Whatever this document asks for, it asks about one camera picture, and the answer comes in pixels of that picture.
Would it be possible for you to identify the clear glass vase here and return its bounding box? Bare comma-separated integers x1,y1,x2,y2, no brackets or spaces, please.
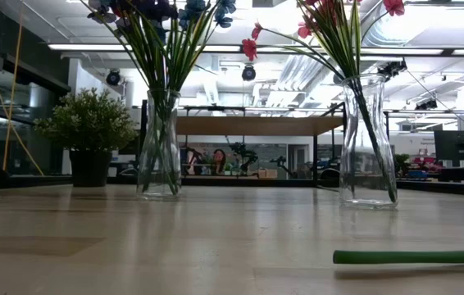
337,73,399,210
135,88,183,202

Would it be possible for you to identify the large red flower bunch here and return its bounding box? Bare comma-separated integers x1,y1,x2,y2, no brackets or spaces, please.
241,0,406,204

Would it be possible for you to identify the purple artificial flower bunch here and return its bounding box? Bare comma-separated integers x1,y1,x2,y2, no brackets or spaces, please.
80,0,180,197

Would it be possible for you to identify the person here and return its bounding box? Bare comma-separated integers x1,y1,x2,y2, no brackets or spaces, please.
212,148,228,176

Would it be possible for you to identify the green potted plant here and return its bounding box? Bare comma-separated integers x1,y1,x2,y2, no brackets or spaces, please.
33,87,139,188

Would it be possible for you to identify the long ceiling light strip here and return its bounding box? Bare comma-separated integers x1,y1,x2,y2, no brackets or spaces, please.
47,43,464,57

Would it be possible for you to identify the black computer monitor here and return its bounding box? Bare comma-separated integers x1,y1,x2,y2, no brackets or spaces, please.
434,129,464,161

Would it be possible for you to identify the wooden shelf with black frame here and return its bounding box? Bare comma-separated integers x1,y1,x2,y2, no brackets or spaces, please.
139,99,391,194

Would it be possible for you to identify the black ceiling camera cluster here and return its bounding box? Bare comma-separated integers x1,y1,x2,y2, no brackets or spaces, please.
377,59,408,83

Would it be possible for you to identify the silver ventilation duct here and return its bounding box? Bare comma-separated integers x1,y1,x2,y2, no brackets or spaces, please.
332,0,417,85

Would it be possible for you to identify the yellow hanging cable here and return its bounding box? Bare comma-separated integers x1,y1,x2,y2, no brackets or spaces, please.
0,0,45,177
2,16,25,171

